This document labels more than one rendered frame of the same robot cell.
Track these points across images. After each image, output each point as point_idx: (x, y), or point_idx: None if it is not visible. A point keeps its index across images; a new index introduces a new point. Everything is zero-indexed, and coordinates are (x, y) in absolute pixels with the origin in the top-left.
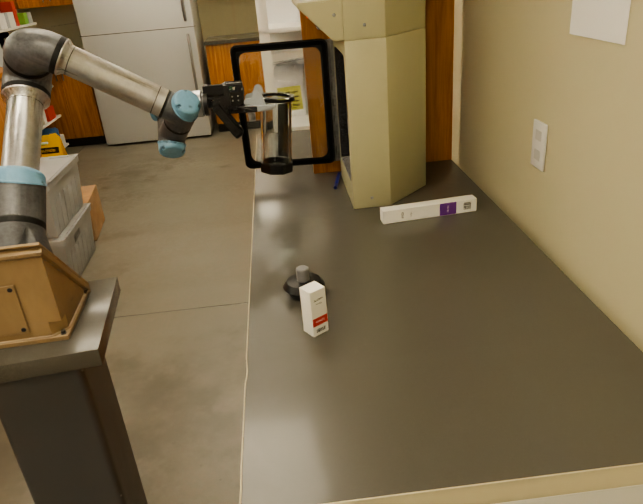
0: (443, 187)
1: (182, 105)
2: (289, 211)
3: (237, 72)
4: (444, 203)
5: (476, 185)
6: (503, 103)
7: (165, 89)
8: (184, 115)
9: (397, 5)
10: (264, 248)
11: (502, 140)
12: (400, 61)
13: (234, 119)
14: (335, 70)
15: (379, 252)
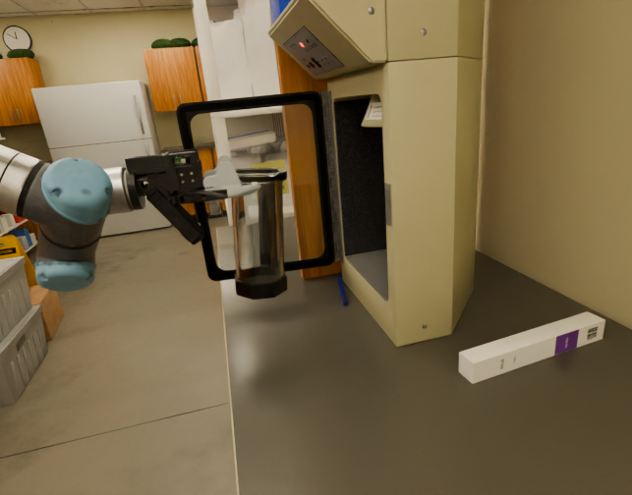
0: (502, 293)
1: (66, 190)
2: (289, 358)
3: (189, 143)
4: (562, 334)
5: (546, 287)
6: (619, 167)
7: (29, 158)
8: (73, 211)
9: (467, 6)
10: (266, 484)
11: (614, 223)
12: (466, 105)
13: (187, 213)
14: (335, 136)
15: (529, 484)
